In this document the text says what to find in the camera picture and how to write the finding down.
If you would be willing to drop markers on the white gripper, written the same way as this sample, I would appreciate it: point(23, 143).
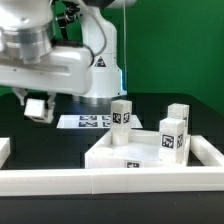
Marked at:
point(64, 70)

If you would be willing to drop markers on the white square table top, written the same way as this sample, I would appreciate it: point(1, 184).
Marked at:
point(142, 151)

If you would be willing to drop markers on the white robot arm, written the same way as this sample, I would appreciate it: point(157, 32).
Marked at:
point(29, 31)

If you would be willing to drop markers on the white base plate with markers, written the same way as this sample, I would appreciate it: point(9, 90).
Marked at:
point(91, 122)

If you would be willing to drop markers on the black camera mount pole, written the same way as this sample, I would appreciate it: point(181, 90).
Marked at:
point(69, 14)

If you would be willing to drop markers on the white U-shaped fence wall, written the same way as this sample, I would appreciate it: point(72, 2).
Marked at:
point(209, 176)

